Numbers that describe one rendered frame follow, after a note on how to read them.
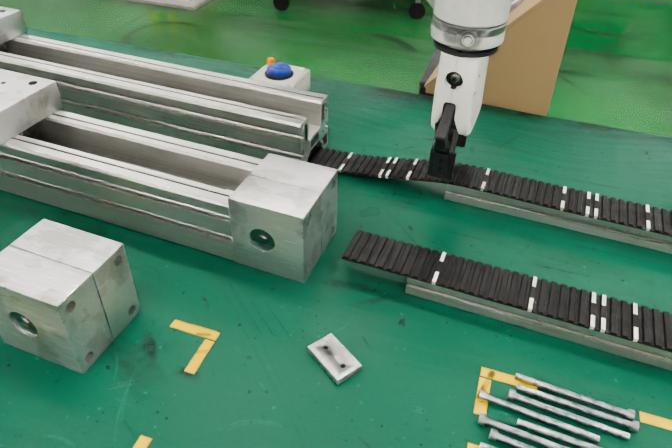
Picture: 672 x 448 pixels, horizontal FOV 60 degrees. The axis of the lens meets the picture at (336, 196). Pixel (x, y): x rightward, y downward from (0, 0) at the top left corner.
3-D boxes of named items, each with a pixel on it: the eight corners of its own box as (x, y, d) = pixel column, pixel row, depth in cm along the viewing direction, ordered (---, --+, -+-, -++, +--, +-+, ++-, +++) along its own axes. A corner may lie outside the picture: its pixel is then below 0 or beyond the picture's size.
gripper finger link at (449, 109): (447, 119, 65) (443, 157, 69) (463, 83, 70) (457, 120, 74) (437, 117, 65) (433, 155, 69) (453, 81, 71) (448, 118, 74)
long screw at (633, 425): (636, 426, 53) (640, 419, 52) (636, 435, 52) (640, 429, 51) (517, 385, 56) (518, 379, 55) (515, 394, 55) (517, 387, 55)
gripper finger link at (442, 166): (454, 145, 68) (447, 191, 72) (460, 132, 71) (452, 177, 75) (428, 139, 69) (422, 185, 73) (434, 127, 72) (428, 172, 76)
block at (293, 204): (343, 220, 75) (345, 158, 70) (304, 283, 66) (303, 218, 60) (280, 203, 78) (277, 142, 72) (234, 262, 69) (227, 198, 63)
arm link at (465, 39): (500, 35, 62) (495, 61, 64) (512, 9, 68) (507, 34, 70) (424, 23, 64) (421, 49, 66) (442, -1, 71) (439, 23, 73)
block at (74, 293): (155, 294, 64) (139, 228, 59) (83, 375, 56) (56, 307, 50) (82, 269, 67) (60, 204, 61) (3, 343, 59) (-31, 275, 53)
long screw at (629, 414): (632, 414, 53) (636, 408, 53) (632, 423, 53) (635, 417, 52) (515, 375, 57) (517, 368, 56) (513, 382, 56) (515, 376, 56)
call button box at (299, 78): (311, 100, 102) (311, 67, 98) (287, 126, 94) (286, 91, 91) (270, 92, 104) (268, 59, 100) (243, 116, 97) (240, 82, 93)
